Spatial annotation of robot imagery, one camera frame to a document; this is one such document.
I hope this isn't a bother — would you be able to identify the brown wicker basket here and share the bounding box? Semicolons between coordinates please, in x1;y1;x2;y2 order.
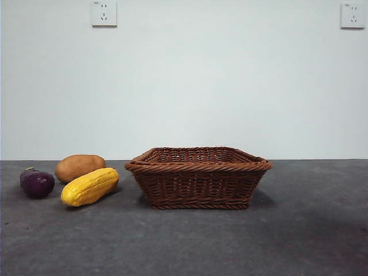
124;146;273;210

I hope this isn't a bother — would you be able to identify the brown potato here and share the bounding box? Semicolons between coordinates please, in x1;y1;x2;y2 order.
55;154;106;184

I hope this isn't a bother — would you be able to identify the purple eggplant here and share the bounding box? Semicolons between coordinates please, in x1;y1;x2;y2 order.
20;166;55;199

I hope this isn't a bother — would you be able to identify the white wall socket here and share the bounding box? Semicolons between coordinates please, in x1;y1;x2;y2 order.
91;0;118;28
340;2;365;29

